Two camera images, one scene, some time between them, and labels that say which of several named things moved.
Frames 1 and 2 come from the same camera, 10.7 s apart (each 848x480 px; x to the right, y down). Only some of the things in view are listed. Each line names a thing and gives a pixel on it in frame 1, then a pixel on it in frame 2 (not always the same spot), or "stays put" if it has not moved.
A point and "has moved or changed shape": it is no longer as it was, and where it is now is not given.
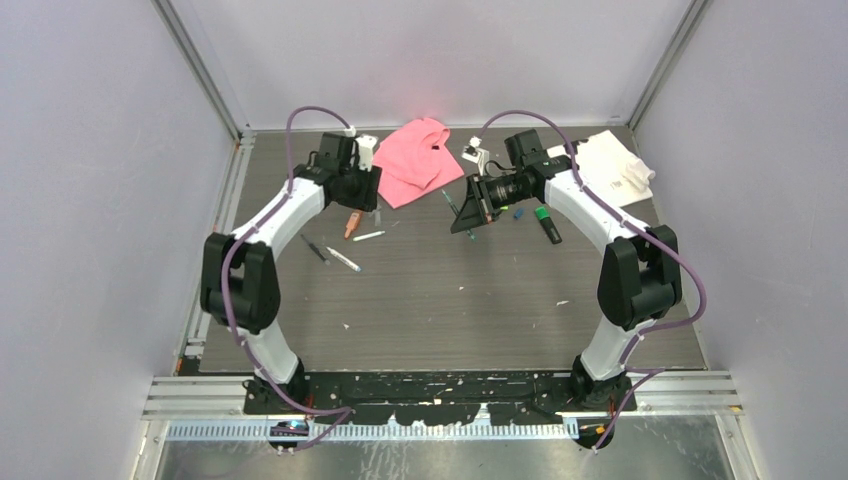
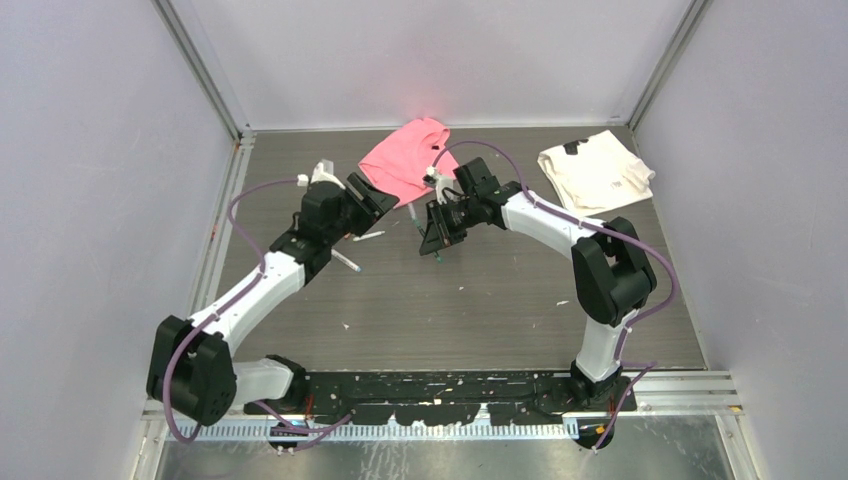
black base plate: [450, 398] stays put
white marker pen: [377, 233] stays put
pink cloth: [414, 160] stays put
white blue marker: [344, 259] stays put
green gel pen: [452, 205] has moved or changed shape
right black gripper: [478, 210] to [439, 233]
